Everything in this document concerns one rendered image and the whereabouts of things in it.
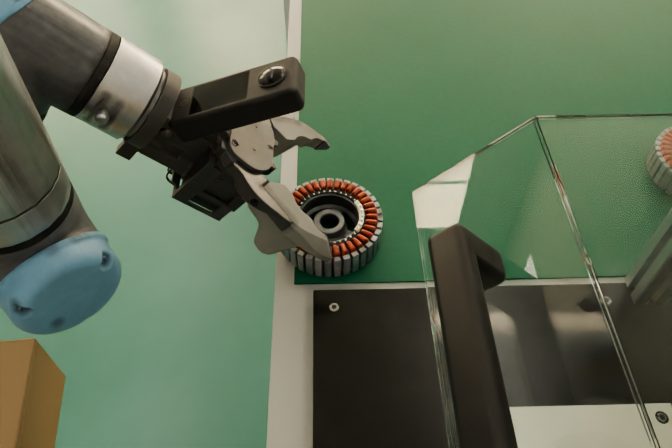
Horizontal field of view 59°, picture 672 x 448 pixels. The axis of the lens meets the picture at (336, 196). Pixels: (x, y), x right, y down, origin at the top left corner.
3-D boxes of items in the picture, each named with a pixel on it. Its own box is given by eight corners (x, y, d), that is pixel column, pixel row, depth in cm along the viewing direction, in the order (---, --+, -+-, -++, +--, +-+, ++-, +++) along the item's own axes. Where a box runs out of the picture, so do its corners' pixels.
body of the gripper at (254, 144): (232, 169, 61) (125, 109, 55) (284, 122, 57) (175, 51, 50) (224, 226, 56) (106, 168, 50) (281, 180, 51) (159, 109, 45)
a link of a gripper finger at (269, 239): (298, 280, 57) (240, 204, 57) (340, 252, 54) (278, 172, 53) (282, 296, 54) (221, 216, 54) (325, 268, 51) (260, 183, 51)
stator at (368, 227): (273, 279, 60) (270, 258, 58) (281, 196, 68) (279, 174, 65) (382, 280, 60) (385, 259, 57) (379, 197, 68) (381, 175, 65)
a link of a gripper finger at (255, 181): (296, 219, 55) (239, 144, 54) (309, 210, 54) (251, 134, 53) (271, 240, 51) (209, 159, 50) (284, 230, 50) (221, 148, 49)
